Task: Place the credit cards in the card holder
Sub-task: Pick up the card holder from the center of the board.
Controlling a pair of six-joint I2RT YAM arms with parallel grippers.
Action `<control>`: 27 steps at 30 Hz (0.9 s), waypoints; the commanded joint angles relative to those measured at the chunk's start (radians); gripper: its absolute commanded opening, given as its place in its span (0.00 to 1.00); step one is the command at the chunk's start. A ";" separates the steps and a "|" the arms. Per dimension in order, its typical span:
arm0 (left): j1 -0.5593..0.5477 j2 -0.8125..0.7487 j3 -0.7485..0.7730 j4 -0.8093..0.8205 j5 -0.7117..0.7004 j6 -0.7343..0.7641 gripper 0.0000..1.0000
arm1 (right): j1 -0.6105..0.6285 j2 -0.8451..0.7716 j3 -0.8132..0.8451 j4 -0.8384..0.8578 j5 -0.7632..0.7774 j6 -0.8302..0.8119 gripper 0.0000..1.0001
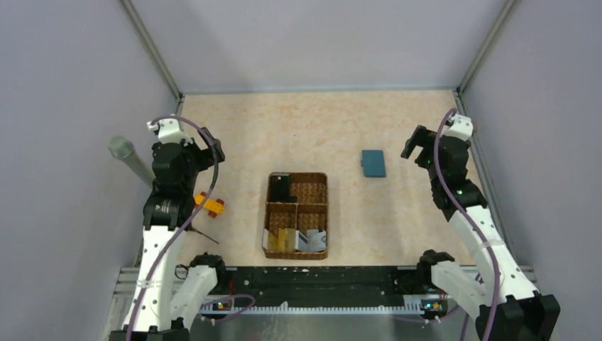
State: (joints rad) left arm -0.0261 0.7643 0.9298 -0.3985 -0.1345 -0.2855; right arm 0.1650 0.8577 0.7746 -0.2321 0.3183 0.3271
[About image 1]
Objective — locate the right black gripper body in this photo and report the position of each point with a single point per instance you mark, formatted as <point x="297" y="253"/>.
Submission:
<point x="426" y="138"/>

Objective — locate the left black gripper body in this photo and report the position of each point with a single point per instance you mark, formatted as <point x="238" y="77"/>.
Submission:
<point x="199" y="160"/>

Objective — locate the blue leather card holder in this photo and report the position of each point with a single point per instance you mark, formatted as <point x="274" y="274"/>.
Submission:
<point x="373" y="164"/>

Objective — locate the gold credit card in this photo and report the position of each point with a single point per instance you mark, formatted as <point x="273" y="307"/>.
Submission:
<point x="286" y="240"/>

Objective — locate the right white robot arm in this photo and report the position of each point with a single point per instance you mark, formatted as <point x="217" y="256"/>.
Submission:
<point x="503" y="302"/>

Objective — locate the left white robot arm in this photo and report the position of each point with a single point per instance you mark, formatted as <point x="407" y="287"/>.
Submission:
<point x="157" y="312"/>

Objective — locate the black VIP card stack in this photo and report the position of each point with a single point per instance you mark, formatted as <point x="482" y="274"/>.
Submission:
<point x="279" y="188"/>

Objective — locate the white blue card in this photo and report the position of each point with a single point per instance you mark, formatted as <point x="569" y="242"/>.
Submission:
<point x="313" y="240"/>

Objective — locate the yellow red toy car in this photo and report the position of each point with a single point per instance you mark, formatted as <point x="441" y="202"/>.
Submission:
<point x="213" y="207"/>

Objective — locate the thin black stick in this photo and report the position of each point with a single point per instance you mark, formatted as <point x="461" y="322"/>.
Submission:
<point x="204" y="235"/>

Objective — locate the grey metal tube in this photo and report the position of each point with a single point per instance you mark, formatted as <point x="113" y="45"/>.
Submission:
<point x="123" y="149"/>

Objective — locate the woven wicker tray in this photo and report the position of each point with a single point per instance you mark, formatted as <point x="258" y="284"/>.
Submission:
<point x="311" y="211"/>

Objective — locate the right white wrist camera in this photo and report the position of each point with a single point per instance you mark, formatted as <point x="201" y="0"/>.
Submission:
<point x="459" y="126"/>

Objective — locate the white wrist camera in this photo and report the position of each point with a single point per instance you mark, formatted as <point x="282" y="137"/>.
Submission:
<point x="459" y="126"/>
<point x="169" y="131"/>

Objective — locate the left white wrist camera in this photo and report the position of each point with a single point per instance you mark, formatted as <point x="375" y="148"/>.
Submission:
<point x="169" y="131"/>

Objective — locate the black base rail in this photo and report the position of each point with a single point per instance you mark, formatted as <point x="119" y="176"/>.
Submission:
<point x="323" y="286"/>

